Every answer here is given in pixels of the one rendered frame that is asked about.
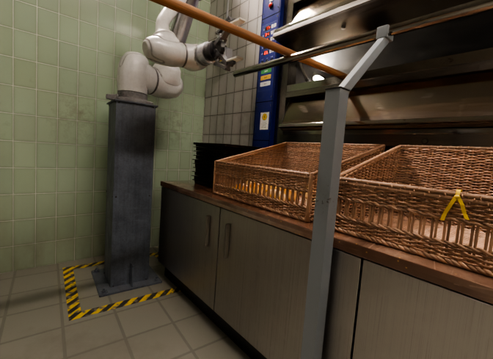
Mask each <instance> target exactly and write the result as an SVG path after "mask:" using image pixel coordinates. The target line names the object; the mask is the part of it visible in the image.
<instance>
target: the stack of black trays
mask: <svg viewBox="0 0 493 359"><path fill-rule="evenodd" d="M194 145H196V146H197V147H195V148H196V150H195V151H196V155H194V156H196V159H193V160H194V163H193V164H195V167H194V168H195V171H192V172H194V174H195V175H192V176H194V179H192V180H194V182H195V183H196V184H201V185H204V186H210V187H213V172H214V161H216V160H219V159H224V158H227V157H230V156H234V155H238V154H242V153H246V152H250V151H255V150H256V149H257V150H258V149H261V148H262V147H254V146H246V145H231V144H221V143H205V142H194Z"/></svg>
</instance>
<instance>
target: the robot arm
mask: <svg viewBox="0 0 493 359"><path fill-rule="evenodd" d="M180 1H182V2H185V3H187V4H189V5H191V6H193V7H196V8H197V5H198V3H199V1H201V0H180ZM172 20H173V21H172ZM171 21H172V25H171V28H170V30H169V24H170V22H171ZM192 21H193V18H191V17H189V16H187V15H184V14H182V13H179V12H176V11H174V10H171V9H169V8H167V7H164V8H163V10H162V11H161V12H160V13H159V15H158V17H157V20H156V32H155V33H154V34H153V36H149V37H147V38H145V40H144V41H143V44H142V50H143V53H144V55H145V56H144V55H143V54H140V53H138V52H134V51H128V52H125V53H124V55H123V56H122V57H121V59H120V62H119V65H118V69H117V94H106V99H109V100H113V99H115V98H116V99H120V100H125V101H134V102H139V103H144V104H152V105H153V103H152V102H149V101H147V94H148V95H152V96H155V97H158V98H168V99H169V98H177V97H178V96H179V95H180V94H181V93H182V91H183V81H182V79H181V77H180V73H181V71H180V68H185V69H187V70H190V71H199V70H202V69H204V68H206V67H207V66H208V65H211V64H213V65H215V66H217V67H220V68H222V69H223V70H227V71H230V67H233V65H234V64H235V63H236V62H238V61H241V60H243V59H244V58H243V57H240V56H235V57H232V58H229V59H228V58H227V57H226V55H225V54H224V47H225V43H226V42H227V37H228V35H229V34H230V33H228V32H225V31H223V30H221V29H219V30H217V31H216V35H217V38H216V40H213V41H211V42H204V43H203V44H200V45H197V44H186V39H187V37H188V34H189V30H190V28H191V24H192ZM226 21H228V22H230V23H232V24H235V25H236V26H239V25H241V24H243V23H245V22H246V20H245V19H243V18H241V17H239V18H231V17H230V16H228V17H227V18H226ZM146 57H147V58H146ZM147 59H149V60H150V61H152V62H154V63H155V64H154V65H153V67H152V66H151V65H149V61H148V60H147ZM220 59H221V60H222V61H223V63H224V64H226V66H225V65H223V64H222V63H221V62H220V61H219V60H220Z"/></svg>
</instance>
